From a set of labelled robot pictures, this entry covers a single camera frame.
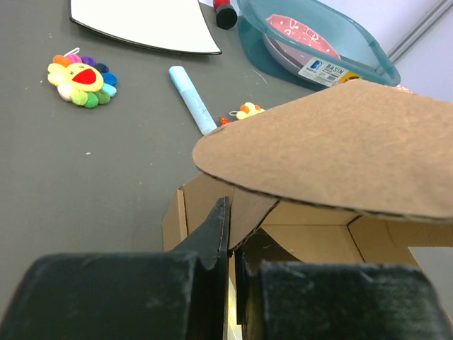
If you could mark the blue highlighter marker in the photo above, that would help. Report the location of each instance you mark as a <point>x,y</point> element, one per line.
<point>192,99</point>

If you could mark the teal plastic basin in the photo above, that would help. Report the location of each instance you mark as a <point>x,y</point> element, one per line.
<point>361,56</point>

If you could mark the brown cardboard box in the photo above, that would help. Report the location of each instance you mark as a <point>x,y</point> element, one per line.
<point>359,173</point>

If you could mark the red capped small bottle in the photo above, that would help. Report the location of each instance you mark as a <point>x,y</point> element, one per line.
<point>225,14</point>

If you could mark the orange maple leaf charm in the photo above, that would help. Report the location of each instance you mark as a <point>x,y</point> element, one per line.
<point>223,120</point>

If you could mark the white square plate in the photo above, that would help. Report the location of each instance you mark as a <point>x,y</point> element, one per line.
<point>171,26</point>

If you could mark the pink dotted plate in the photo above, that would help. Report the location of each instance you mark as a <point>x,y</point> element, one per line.
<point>287,56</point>

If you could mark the yellow highlighter marker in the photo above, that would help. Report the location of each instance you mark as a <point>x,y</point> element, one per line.
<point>234,330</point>

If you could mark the rainbow flower plush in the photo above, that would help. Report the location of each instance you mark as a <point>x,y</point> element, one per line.
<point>81,79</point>

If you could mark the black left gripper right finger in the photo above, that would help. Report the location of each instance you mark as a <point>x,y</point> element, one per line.
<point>296,300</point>

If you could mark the aluminium frame post right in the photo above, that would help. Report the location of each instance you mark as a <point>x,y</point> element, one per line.
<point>437,11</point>

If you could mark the red patterned bowl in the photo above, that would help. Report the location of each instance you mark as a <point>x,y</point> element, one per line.
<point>403,88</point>

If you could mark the yellow orange sunflower plush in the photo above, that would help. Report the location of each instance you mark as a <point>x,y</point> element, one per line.
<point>247,110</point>

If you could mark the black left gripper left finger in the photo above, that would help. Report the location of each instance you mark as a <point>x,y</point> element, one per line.
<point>179,294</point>

